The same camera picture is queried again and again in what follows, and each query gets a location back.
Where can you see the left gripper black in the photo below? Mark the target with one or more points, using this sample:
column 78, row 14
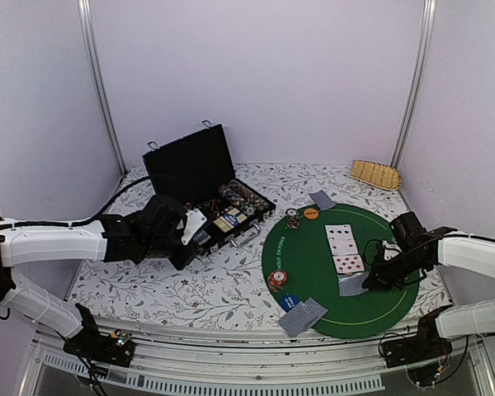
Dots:
column 181, row 261

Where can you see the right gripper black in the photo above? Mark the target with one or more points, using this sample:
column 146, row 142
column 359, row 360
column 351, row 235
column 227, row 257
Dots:
column 379, row 279

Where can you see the blue playing card deck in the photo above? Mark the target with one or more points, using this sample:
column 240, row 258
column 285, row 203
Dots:
column 201, row 237

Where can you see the face up diamond card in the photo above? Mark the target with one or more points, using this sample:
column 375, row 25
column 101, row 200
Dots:
column 348, row 264

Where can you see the black poker chip case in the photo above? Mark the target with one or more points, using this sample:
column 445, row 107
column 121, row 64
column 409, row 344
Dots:
column 190, row 170

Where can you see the face up spade card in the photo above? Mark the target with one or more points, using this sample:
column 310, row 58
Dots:
column 339, row 231

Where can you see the dealt playing card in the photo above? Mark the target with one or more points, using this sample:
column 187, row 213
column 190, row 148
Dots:
column 315, row 311
column 298, row 320
column 322, row 200

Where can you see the orange big blind button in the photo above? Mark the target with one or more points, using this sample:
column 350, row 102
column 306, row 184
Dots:
column 311, row 213

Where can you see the green twenty chip stack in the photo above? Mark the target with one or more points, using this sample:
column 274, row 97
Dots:
column 292, row 218

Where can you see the red poker chip stack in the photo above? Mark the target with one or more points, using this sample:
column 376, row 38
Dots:
column 276, row 280

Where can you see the blue small blind button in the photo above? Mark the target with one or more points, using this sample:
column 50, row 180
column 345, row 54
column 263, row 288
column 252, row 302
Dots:
column 288, row 302

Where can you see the face up red card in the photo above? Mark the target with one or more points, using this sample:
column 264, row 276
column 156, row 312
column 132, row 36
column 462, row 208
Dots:
column 343, row 246

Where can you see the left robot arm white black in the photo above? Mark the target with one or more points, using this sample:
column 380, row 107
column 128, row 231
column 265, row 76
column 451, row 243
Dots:
column 108, row 238

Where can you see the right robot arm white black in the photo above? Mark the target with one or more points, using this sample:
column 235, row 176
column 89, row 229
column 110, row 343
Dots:
column 465, row 260

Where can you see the Texas Hold'em card box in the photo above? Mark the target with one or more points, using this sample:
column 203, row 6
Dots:
column 229, row 219

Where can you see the triangular all in marker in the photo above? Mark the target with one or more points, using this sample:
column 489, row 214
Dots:
column 210, row 205

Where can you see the bamboo mat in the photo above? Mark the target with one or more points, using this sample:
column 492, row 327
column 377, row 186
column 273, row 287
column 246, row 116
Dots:
column 376, row 174

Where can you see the floral white table cloth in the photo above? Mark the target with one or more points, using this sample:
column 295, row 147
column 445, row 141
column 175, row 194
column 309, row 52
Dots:
column 226, row 290

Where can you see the right outer chip row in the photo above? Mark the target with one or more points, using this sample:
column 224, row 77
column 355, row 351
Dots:
column 259, row 204

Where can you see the round green poker mat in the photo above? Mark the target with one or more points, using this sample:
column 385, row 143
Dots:
column 304, row 254

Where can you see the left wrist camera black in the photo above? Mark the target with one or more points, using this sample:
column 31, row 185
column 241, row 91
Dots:
column 164, row 216

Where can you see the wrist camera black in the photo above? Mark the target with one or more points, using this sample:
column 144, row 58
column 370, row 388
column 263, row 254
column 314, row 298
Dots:
column 406, row 229
column 164, row 216

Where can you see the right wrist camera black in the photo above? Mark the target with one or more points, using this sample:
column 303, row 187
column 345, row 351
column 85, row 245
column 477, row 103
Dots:
column 406, row 229

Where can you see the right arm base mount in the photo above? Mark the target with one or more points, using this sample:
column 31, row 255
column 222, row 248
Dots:
column 425, row 345

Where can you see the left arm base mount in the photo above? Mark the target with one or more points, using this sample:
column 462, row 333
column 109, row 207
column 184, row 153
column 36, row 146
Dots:
column 116, row 348

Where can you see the aluminium front rail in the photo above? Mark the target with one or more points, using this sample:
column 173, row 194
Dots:
column 190, row 361

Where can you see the left aluminium frame post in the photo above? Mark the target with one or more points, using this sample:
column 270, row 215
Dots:
column 89, row 38

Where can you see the aluminium frame post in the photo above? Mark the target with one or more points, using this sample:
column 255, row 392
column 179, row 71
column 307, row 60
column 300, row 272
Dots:
column 423, row 46
column 89, row 38

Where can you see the right aluminium frame post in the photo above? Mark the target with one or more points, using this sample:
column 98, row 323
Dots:
column 423, row 46

